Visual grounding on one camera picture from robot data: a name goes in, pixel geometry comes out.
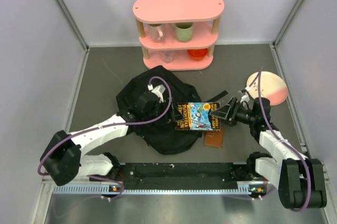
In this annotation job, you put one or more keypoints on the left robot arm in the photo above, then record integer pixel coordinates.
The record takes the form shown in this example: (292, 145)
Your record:
(66, 156)

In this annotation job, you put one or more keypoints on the cream and pink plate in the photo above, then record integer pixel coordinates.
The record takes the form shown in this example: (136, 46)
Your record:
(273, 87)

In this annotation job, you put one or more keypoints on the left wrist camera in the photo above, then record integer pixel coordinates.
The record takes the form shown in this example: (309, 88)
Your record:
(158, 91)

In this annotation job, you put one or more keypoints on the clear drinking glass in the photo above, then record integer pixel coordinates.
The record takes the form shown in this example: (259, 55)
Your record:
(167, 56)

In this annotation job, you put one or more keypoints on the brown leather wallet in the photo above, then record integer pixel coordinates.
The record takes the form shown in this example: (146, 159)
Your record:
(214, 138)

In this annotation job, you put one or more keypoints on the pink three-tier shelf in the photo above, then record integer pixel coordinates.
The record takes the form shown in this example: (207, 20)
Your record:
(205, 15)

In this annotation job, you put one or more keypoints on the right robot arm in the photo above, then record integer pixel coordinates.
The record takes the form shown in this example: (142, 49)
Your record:
(298, 178)

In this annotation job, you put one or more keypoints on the pink mug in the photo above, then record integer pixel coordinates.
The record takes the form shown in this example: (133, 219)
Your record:
(157, 32)

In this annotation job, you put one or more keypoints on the orange bowl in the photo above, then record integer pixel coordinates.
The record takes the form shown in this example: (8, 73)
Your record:
(198, 54)

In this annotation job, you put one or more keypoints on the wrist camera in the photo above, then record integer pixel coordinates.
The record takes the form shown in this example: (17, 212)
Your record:
(158, 91)
(244, 95)

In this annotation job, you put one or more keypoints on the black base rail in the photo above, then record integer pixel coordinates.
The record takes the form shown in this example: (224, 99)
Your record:
(184, 176)

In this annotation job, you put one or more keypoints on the green mug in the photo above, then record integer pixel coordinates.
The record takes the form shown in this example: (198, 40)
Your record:
(183, 31)

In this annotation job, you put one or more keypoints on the black student backpack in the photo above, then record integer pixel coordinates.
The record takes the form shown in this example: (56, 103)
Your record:
(161, 135)

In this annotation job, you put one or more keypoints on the black yellow treehouse book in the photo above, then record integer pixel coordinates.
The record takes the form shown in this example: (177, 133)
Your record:
(196, 116)

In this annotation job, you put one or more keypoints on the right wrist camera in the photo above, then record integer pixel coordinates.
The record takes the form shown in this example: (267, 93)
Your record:
(244, 95)

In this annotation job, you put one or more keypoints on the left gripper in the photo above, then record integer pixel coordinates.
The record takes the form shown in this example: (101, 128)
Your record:
(174, 115)

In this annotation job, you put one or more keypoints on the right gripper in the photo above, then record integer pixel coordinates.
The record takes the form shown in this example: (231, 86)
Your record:
(228, 112)

